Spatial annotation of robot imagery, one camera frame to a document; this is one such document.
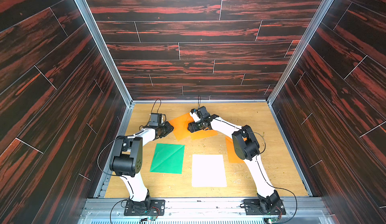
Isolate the orange paper sheet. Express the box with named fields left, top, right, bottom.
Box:
left=191, top=130, right=218, bottom=140
left=169, top=113, right=194, bottom=140
left=225, top=136, right=244, bottom=164

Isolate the pale yellow paper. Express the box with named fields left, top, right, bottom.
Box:
left=192, top=155, right=227, bottom=187

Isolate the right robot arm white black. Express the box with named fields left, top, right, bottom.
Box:
left=188, top=111, right=281, bottom=214

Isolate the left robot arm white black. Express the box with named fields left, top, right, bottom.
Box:
left=109, top=122, right=174, bottom=213

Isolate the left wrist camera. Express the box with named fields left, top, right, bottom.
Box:
left=147, top=113, right=165, bottom=128

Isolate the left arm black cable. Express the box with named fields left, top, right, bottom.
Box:
left=96, top=98, right=163, bottom=223

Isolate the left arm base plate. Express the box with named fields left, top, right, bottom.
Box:
left=124, top=199, right=165, bottom=217

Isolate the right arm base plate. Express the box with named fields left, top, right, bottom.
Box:
left=240, top=199, right=286, bottom=216

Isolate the front aluminium frame rail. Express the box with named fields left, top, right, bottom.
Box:
left=78, top=197, right=337, bottom=224

